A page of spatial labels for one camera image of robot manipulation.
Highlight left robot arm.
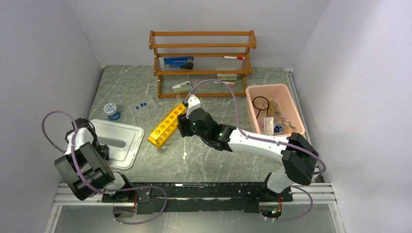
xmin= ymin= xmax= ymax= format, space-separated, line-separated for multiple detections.
xmin=54 ymin=118 xmax=138 ymax=202

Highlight black ring cable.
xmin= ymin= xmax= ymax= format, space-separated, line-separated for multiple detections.
xmin=251 ymin=96 xmax=270 ymax=117

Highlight blue hexagonal base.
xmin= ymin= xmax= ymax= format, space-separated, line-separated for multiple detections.
xmin=274 ymin=125 xmax=284 ymax=135

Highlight blue black clamp tool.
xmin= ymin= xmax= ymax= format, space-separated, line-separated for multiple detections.
xmin=163 ymin=56 xmax=194 ymax=70

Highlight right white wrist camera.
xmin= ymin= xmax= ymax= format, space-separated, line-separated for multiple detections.
xmin=186 ymin=94 xmax=201 ymax=118

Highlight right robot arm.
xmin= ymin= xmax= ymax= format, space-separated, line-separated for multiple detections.
xmin=177 ymin=108 xmax=319 ymax=201

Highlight blue white tape roll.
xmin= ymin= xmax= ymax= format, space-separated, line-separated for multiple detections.
xmin=103 ymin=103 xmax=121 ymax=121

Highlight white plastic lid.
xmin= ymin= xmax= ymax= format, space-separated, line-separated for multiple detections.
xmin=91 ymin=119 xmax=144 ymax=170

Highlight orange white pen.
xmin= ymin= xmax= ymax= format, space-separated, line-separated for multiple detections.
xmin=213 ymin=81 xmax=235 ymax=85

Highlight pink plastic bin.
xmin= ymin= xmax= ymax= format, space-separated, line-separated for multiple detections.
xmin=245 ymin=84 xmax=306 ymax=136

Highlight white stapler on block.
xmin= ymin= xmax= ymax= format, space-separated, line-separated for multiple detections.
xmin=172 ymin=81 xmax=193 ymax=94

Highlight large clear glass tube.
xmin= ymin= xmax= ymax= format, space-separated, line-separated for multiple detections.
xmin=175 ymin=94 xmax=182 ymax=104

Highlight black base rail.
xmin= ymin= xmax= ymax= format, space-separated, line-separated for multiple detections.
xmin=102 ymin=182 xmax=292 ymax=215

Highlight white green box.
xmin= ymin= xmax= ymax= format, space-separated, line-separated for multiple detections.
xmin=217 ymin=74 xmax=238 ymax=81

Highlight wooden shelf rack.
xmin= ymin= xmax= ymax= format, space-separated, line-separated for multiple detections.
xmin=149 ymin=30 xmax=257 ymax=99

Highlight red white marker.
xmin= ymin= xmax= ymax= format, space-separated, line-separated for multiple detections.
xmin=223 ymin=56 xmax=245 ymax=60

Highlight clear well plate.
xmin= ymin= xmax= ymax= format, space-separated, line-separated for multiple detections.
xmin=129 ymin=96 xmax=158 ymax=119

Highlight metal crucible tongs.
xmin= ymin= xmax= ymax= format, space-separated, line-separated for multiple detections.
xmin=270 ymin=101 xmax=295 ymax=129

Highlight clear plastic bag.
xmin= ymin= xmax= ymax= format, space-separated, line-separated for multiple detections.
xmin=263 ymin=116 xmax=275 ymax=136

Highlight yellow test tube rack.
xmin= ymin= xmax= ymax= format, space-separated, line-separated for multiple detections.
xmin=147 ymin=102 xmax=186 ymax=149

